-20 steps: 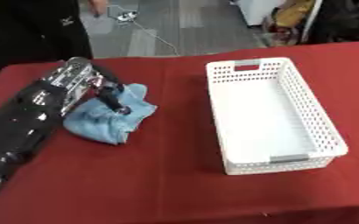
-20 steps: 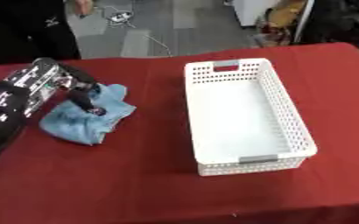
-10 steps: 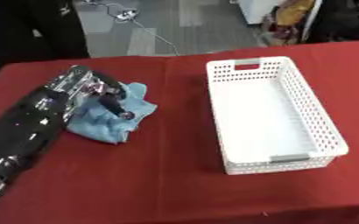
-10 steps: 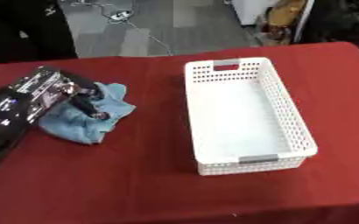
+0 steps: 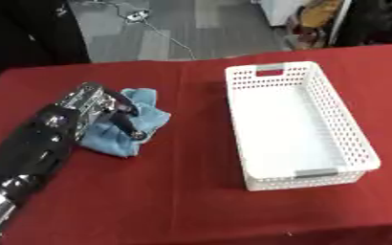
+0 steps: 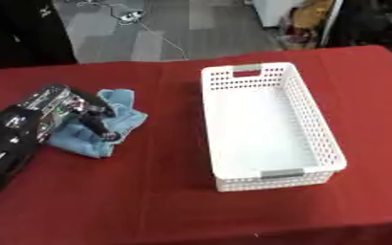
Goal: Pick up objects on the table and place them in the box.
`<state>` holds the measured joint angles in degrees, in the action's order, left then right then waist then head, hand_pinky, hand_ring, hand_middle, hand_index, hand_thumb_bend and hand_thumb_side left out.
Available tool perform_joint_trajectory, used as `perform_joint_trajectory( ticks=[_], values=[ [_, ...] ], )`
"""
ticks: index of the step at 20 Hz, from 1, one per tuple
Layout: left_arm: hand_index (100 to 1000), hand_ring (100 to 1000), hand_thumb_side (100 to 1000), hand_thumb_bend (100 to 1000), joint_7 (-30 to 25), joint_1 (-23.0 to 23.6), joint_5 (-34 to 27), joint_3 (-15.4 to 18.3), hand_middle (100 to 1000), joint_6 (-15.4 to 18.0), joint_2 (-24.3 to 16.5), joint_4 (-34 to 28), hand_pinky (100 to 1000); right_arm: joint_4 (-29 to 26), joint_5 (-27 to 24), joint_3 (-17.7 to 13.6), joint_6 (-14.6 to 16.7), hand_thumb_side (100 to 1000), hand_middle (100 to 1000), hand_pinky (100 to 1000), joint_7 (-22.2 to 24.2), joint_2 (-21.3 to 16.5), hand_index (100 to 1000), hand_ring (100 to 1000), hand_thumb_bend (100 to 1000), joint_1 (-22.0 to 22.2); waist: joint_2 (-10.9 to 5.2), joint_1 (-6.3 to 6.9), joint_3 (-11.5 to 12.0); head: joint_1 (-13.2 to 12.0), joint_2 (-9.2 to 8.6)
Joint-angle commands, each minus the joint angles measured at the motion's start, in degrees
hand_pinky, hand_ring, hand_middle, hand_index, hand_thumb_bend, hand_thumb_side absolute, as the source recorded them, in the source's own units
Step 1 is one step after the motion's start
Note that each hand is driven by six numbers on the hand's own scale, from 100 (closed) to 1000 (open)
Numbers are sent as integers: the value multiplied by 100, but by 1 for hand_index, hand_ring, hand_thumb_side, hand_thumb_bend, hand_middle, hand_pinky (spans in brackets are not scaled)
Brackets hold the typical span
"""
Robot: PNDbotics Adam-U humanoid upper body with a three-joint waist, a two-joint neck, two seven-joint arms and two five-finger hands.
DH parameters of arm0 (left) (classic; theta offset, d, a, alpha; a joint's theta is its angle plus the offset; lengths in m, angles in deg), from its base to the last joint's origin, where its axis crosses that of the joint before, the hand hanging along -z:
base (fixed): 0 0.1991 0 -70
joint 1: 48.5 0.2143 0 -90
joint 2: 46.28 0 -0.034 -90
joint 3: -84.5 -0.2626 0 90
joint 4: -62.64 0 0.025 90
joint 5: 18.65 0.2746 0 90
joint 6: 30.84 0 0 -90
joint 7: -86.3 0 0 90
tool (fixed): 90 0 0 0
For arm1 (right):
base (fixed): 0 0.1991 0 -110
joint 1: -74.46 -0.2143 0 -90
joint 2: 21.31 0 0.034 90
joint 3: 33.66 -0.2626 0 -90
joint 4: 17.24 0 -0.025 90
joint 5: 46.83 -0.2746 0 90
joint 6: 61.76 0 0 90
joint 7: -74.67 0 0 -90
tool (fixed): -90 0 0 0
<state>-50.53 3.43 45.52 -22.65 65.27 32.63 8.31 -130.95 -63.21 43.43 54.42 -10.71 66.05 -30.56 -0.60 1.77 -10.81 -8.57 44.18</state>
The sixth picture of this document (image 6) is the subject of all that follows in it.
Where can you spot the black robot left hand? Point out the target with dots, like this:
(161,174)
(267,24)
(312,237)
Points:
(93,116)

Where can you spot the light blue cloth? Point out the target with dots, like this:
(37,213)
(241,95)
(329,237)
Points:
(101,134)

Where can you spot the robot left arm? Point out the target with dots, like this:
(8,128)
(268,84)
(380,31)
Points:
(15,127)

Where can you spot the white power strip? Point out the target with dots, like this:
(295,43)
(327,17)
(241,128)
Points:
(131,15)

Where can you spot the person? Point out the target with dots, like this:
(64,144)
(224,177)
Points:
(21,32)

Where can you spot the white perforated plastic basket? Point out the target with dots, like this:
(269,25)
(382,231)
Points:
(266,127)

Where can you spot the white cabinet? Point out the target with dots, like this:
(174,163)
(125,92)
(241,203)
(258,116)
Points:
(274,11)

